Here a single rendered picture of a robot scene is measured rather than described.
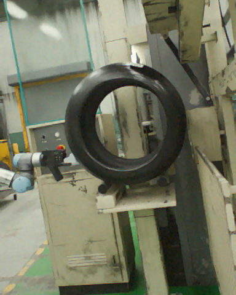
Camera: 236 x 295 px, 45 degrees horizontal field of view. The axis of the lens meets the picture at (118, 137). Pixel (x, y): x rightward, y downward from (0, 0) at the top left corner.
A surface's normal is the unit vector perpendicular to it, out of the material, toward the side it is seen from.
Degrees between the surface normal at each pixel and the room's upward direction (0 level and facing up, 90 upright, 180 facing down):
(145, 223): 90
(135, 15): 90
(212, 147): 90
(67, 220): 90
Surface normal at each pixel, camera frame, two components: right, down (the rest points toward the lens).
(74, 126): -0.36, 0.09
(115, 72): -0.19, -0.10
